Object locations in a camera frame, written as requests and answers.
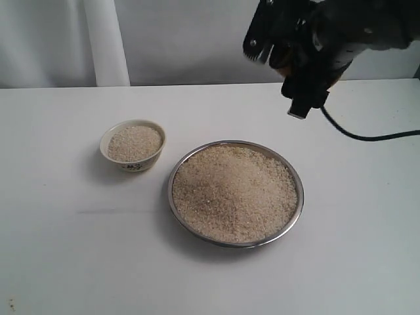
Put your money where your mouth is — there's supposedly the small white ceramic bowl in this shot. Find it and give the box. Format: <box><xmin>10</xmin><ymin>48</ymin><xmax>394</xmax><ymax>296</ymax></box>
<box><xmin>99</xmin><ymin>119</ymin><xmax>166</xmax><ymax>173</ymax></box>

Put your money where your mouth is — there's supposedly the white backdrop curtain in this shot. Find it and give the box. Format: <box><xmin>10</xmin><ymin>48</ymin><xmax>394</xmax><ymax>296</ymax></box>
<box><xmin>0</xmin><ymin>0</ymin><xmax>420</xmax><ymax>89</ymax></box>

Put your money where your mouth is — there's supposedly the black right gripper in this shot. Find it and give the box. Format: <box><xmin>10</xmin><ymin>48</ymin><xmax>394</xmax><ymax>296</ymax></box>
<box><xmin>272</xmin><ymin>1</ymin><xmax>413</xmax><ymax>119</ymax></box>

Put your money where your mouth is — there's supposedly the steel basin of rice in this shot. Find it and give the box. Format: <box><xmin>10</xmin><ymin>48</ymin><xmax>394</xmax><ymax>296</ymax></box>
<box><xmin>167</xmin><ymin>140</ymin><xmax>304</xmax><ymax>248</ymax></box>

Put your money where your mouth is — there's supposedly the brown wooden cup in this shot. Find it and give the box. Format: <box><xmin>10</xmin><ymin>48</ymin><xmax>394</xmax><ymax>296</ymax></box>
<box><xmin>269</xmin><ymin>44</ymin><xmax>352</xmax><ymax>94</ymax></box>

